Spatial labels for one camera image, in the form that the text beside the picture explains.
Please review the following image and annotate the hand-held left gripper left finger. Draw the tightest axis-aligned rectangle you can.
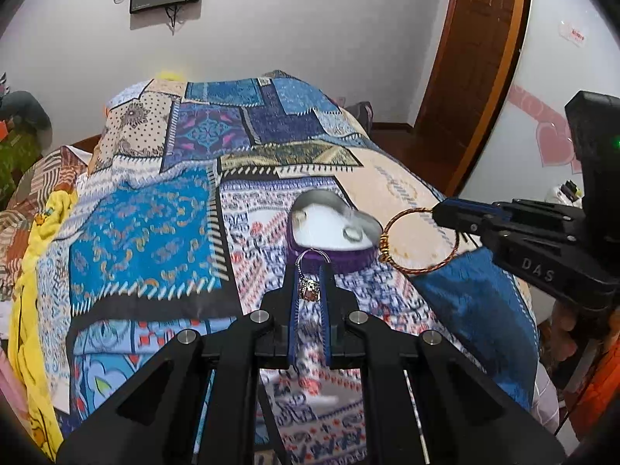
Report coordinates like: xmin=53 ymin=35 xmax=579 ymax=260
xmin=55 ymin=264 xmax=298 ymax=465

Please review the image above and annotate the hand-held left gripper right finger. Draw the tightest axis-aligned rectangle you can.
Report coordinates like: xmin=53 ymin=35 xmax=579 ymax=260
xmin=320 ymin=262 xmax=567 ymax=465

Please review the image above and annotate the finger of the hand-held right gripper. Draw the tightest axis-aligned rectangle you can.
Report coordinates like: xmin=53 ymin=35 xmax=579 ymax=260
xmin=432 ymin=201 xmax=496 ymax=247
xmin=448 ymin=198 xmax=515 ymax=220

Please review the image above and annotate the silver ring with stones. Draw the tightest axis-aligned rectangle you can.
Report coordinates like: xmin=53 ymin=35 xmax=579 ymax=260
xmin=296 ymin=248 xmax=333 ymax=302

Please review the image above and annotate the purple heart-shaped jewelry box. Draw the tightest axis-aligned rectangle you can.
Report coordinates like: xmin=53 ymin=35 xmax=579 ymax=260
xmin=286 ymin=190 xmax=383 ymax=274

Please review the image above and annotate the red and gold bangle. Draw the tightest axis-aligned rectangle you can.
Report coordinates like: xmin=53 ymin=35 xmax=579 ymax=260
xmin=379 ymin=207 xmax=460 ymax=275

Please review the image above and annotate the person's right hand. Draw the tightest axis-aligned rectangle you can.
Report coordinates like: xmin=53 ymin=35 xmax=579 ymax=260
xmin=551 ymin=300 xmax=579 ymax=388

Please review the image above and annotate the brown wooden door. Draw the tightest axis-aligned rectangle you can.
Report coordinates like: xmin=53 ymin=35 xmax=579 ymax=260
xmin=414 ymin=0 xmax=534 ymax=197

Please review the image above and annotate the patchwork printed blanket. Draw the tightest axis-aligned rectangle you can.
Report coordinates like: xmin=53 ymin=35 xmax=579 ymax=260
xmin=36 ymin=70 xmax=541 ymax=465

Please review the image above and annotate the yellow blanket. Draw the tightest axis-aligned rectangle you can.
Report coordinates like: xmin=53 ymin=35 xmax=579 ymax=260
xmin=10 ymin=188 xmax=79 ymax=462

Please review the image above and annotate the striped orange cloth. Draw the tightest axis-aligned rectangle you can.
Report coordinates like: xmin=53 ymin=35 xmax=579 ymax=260
xmin=0 ymin=146 xmax=91 ymax=296

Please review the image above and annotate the green cloth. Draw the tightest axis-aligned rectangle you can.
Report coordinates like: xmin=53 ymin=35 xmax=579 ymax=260
xmin=0 ymin=128 xmax=43 ymax=207

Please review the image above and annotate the grey cloth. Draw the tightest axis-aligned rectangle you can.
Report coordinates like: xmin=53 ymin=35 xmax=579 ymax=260
xmin=0 ymin=90 xmax=53 ymax=152

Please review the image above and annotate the pink heart wall sticker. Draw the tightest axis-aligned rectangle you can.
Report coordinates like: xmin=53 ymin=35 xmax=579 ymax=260
xmin=506 ymin=84 xmax=583 ymax=175

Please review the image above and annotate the white wall label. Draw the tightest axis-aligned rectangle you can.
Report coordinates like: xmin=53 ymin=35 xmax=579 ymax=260
xmin=558 ymin=20 xmax=590 ymax=47

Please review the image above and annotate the black hanging cable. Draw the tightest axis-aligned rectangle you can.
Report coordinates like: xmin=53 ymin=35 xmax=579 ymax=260
xmin=164 ymin=2 xmax=189 ymax=34

